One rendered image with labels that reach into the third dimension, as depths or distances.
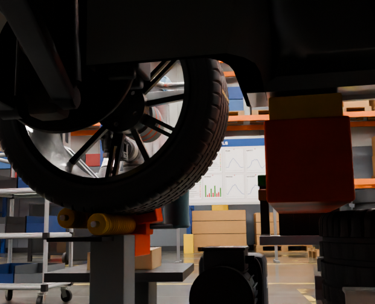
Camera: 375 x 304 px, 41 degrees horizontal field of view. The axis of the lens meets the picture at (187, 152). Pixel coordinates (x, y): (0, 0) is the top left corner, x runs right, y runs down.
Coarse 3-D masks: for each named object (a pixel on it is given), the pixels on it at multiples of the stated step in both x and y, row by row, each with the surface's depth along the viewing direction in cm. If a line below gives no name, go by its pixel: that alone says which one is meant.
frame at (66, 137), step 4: (180, 64) 165; (60, 136) 166; (64, 136) 166; (68, 136) 170; (64, 140) 166; (68, 140) 169; (64, 144) 166; (68, 144) 169; (68, 148) 168; (68, 152) 164; (72, 152) 168; (80, 160) 167; (76, 164) 163; (80, 164) 163; (84, 164) 167; (80, 168) 162; (84, 168) 162; (88, 168) 166; (88, 172) 162; (92, 172) 166; (92, 176) 161; (96, 176) 165
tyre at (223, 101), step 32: (192, 64) 132; (192, 96) 131; (224, 96) 140; (0, 128) 142; (192, 128) 130; (224, 128) 146; (32, 160) 138; (160, 160) 130; (192, 160) 129; (64, 192) 135; (96, 192) 133; (128, 192) 131; (160, 192) 130
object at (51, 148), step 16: (160, 64) 155; (128, 96) 152; (144, 96) 154; (176, 96) 152; (128, 112) 152; (144, 112) 152; (32, 128) 144; (112, 128) 152; (128, 128) 151; (160, 128) 152; (176, 128) 131; (32, 144) 139; (48, 144) 150; (112, 144) 154; (48, 160) 138; (64, 160) 152; (112, 160) 154; (144, 160) 152; (64, 176) 135; (80, 176) 135; (112, 176) 133; (128, 176) 132
